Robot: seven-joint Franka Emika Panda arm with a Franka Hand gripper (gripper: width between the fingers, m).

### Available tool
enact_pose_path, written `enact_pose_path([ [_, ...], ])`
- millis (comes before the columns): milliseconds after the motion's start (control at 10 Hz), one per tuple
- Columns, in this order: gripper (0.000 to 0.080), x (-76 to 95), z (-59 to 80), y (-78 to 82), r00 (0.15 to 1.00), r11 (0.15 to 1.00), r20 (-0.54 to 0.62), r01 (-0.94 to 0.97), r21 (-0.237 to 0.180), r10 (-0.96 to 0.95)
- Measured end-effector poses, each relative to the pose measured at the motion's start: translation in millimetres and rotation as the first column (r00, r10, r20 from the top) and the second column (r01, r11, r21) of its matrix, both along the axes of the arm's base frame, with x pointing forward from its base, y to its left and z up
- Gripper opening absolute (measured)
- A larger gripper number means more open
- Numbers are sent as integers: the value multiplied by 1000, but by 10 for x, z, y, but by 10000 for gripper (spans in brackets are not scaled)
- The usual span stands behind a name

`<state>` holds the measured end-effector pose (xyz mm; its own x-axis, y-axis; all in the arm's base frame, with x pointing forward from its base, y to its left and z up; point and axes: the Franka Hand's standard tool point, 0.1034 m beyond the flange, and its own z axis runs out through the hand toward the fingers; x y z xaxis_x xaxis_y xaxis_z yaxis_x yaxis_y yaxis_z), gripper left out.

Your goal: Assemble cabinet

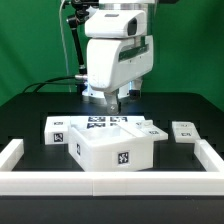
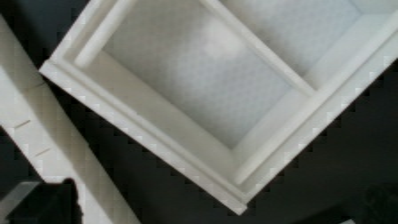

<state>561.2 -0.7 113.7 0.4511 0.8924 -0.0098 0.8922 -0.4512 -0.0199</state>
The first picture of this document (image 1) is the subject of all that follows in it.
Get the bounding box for white cabinet body box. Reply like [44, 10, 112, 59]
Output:
[68, 125, 153, 172]

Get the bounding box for white cabinet top block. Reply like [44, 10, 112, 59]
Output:
[44, 116, 70, 145]

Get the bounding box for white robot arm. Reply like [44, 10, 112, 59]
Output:
[85, 0, 157, 115]

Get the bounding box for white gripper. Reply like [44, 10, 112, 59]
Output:
[87, 36, 153, 115]

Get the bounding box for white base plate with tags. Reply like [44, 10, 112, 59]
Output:
[70, 115, 144, 130]

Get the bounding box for white u-shaped boundary frame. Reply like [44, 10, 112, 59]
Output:
[0, 139, 224, 196]

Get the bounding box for white cable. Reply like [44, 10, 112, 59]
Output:
[58, 0, 73, 94]

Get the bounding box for black cable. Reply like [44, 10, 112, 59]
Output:
[22, 75, 88, 94]

